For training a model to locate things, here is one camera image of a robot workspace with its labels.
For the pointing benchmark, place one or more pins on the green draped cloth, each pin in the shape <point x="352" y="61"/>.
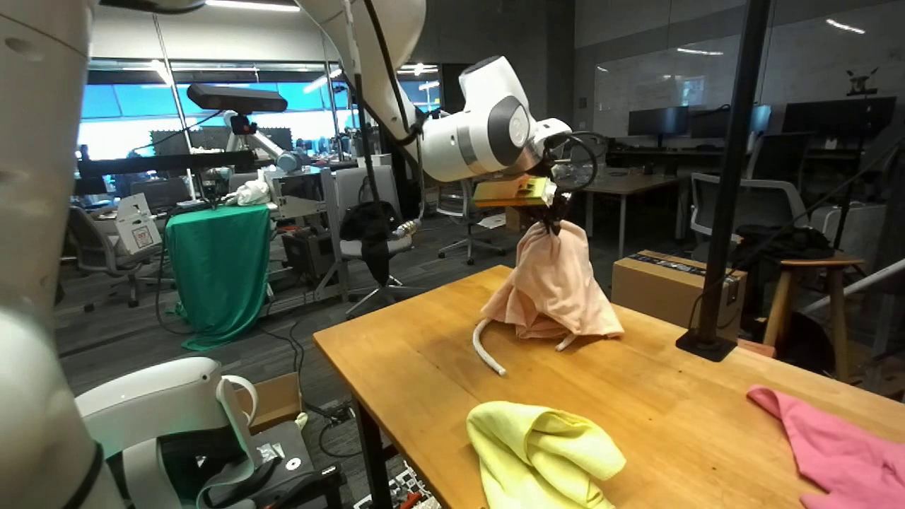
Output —
<point x="215" y="272"/>

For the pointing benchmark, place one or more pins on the wooden stool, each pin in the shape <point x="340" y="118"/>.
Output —
<point x="815" y="267"/>

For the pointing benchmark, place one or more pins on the white mesh office chair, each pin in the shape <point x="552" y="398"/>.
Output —
<point x="754" y="201"/>

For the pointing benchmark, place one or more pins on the wide black monitor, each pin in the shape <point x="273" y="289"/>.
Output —
<point x="837" y="118"/>

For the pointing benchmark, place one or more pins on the long wooden desk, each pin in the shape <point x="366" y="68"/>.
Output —
<point x="627" y="185"/>

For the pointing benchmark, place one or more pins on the black office chair with jacket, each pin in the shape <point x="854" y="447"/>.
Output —
<point x="369" y="231"/>

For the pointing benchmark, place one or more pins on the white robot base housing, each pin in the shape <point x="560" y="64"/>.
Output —
<point x="150" y="406"/>

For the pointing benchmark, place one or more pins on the black mount bar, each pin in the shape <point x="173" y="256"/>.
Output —
<point x="159" y="161"/>

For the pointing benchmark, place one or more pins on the cardboard box with black tape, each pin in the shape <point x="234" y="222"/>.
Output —
<point x="659" y="283"/>

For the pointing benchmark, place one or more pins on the white sign board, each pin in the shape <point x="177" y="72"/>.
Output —
<point x="139" y="228"/>

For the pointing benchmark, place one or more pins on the brown wooden board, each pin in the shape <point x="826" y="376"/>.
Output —
<point x="273" y="400"/>

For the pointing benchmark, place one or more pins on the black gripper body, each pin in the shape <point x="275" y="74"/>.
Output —
<point x="550" y="212"/>

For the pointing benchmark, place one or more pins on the power strip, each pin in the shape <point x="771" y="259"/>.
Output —
<point x="405" y="487"/>

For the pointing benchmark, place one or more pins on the yellow cloth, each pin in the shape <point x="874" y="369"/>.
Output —
<point x="538" y="453"/>

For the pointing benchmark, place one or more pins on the black vertical stand pole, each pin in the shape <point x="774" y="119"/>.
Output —
<point x="731" y="188"/>

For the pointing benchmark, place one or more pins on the black bar camera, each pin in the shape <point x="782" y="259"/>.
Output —
<point x="235" y="98"/>

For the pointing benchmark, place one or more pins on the pink cloth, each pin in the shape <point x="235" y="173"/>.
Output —
<point x="837" y="453"/>

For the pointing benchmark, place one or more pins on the black bag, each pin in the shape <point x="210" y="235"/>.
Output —
<point x="774" y="243"/>

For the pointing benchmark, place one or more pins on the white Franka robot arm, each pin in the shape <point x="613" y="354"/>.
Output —
<point x="471" y="132"/>

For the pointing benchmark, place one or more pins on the black controller box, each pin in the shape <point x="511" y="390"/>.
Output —
<point x="286" y="467"/>

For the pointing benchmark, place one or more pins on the grey office chair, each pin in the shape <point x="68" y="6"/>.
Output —
<point x="463" y="231"/>

